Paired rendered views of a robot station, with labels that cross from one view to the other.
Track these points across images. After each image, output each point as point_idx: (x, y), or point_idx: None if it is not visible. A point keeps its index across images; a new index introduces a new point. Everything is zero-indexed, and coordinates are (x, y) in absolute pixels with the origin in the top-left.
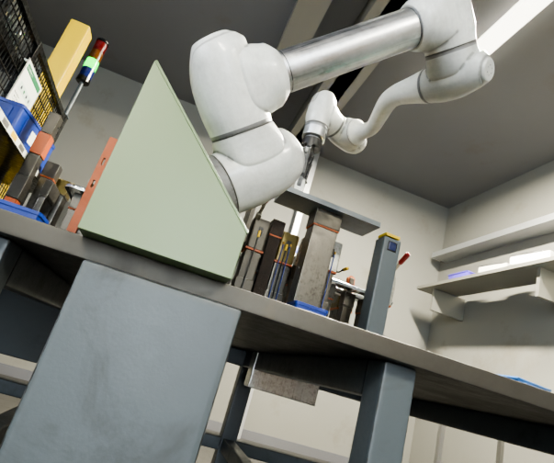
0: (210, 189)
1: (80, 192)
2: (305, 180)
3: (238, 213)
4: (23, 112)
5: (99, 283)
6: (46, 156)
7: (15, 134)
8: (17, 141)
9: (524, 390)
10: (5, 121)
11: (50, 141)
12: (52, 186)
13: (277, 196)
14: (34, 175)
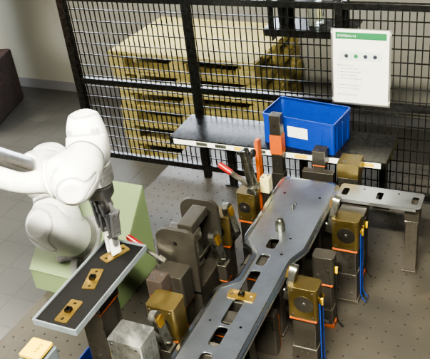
0: None
1: (297, 184)
2: (108, 233)
3: (32, 258)
4: (265, 118)
5: None
6: (326, 137)
7: (239, 147)
8: (249, 149)
9: None
10: (218, 146)
11: (274, 139)
12: (302, 174)
13: (49, 252)
14: (282, 169)
